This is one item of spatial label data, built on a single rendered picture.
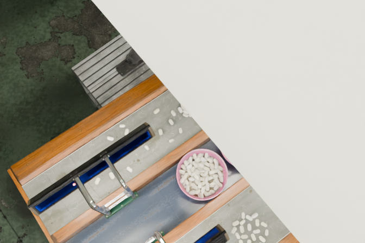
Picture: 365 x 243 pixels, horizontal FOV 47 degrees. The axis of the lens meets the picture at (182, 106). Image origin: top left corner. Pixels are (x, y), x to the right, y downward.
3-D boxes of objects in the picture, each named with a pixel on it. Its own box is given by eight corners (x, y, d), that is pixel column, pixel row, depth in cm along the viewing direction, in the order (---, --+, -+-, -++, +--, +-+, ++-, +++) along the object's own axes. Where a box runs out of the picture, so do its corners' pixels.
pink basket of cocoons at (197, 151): (166, 171, 223) (165, 167, 214) (206, 142, 229) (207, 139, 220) (195, 212, 217) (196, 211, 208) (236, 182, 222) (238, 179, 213)
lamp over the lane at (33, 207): (28, 201, 182) (22, 199, 175) (146, 122, 194) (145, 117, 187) (37, 216, 180) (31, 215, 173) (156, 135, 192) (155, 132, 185)
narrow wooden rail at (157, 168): (55, 236, 214) (49, 236, 203) (318, 52, 249) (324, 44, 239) (61, 245, 212) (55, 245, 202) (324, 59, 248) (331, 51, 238)
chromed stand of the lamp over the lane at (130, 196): (88, 189, 220) (67, 175, 177) (120, 167, 224) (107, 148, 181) (107, 219, 215) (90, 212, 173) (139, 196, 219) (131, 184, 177)
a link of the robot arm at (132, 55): (138, 55, 237) (163, 46, 208) (132, 64, 235) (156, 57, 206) (130, 48, 235) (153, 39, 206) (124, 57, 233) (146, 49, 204)
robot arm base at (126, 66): (149, 51, 238) (141, 43, 239) (120, 71, 233) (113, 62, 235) (149, 57, 245) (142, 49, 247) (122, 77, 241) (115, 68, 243)
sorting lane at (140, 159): (22, 187, 215) (21, 186, 213) (289, 11, 251) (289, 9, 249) (51, 236, 208) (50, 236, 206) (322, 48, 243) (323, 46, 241)
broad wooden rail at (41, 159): (21, 172, 231) (8, 166, 214) (271, 10, 267) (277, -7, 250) (31, 190, 228) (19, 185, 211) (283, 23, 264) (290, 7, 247)
